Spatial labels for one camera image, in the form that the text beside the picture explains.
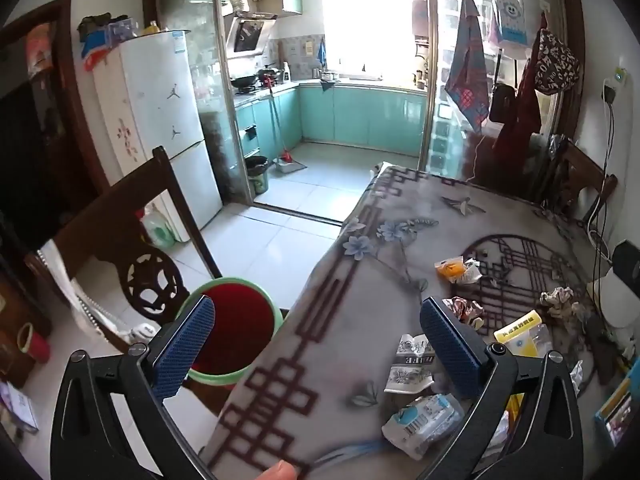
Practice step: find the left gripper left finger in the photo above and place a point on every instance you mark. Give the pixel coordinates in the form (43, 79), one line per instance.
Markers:
(87, 439)

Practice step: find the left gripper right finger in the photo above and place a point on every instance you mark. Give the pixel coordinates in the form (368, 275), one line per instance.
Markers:
(547, 440)

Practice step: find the yellow white medicine box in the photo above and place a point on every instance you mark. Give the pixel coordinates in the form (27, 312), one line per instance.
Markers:
(526, 336)

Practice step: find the blue white plastic packet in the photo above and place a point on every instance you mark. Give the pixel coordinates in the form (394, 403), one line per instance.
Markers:
(423, 422)

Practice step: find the black white paper wrapper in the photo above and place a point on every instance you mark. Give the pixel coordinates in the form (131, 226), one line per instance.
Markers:
(412, 369)

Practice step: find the colourful wrapper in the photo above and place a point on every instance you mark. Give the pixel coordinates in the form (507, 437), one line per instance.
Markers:
(468, 312)

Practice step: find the orange snack wrapper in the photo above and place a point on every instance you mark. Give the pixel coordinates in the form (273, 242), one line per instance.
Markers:
(459, 270)

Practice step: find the green red trash bin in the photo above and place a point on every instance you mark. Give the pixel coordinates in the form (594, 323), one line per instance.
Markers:
(246, 320)

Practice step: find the black kitchen trash bin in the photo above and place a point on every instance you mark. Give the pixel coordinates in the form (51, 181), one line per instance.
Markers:
(256, 168)

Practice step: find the teal kitchen cabinets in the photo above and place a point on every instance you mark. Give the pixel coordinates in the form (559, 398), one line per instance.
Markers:
(380, 119)

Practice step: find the person's left hand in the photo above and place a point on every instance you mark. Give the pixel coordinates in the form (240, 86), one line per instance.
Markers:
(280, 471)

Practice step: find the crumpled floral tissue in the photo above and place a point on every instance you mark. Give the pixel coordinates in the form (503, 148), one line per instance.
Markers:
(560, 303)

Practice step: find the floral tablecloth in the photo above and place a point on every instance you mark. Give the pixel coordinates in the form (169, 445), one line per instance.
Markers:
(316, 396)

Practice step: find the dark wooden chair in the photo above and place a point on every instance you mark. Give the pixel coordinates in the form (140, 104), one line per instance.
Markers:
(110, 231)

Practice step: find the red hanging garment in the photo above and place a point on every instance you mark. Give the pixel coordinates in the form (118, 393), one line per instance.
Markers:
(523, 118)

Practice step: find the white refrigerator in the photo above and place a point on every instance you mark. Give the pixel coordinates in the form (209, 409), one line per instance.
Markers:
(147, 100)

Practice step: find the blue plaid hanging cloth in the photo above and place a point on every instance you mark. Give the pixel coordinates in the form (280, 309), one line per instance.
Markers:
(467, 82)

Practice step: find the patterned hanging bag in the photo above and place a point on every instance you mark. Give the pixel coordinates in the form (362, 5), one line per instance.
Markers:
(557, 68)

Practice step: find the black wok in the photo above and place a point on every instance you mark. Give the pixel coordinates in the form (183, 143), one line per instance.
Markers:
(245, 81)

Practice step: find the red mop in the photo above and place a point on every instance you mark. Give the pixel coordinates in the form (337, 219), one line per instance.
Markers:
(285, 157)

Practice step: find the range hood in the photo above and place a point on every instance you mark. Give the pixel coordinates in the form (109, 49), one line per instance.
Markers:
(247, 32)

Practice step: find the wooden chair by wall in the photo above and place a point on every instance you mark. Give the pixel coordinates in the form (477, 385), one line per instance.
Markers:
(570, 172)

